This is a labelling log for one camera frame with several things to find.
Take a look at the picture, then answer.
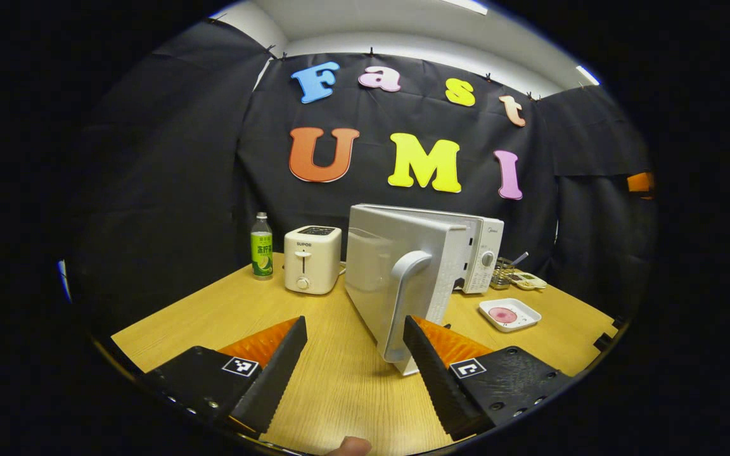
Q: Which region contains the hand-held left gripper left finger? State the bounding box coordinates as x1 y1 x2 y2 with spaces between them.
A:
143 315 308 435

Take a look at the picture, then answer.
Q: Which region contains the white microwave oven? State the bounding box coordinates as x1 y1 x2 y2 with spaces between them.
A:
344 203 505 377

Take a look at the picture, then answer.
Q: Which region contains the green label drink bottle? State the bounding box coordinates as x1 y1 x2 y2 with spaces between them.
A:
250 212 274 281

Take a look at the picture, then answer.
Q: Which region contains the cream white toaster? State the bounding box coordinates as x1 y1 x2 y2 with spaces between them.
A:
283 225 343 296

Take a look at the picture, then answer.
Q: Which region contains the large ceiling light panel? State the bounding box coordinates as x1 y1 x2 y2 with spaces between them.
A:
444 0 489 16

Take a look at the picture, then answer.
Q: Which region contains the white square plate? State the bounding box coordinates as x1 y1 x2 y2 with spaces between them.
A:
478 297 542 333

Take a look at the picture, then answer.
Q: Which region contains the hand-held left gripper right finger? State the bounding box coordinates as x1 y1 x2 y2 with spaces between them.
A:
402 315 575 440

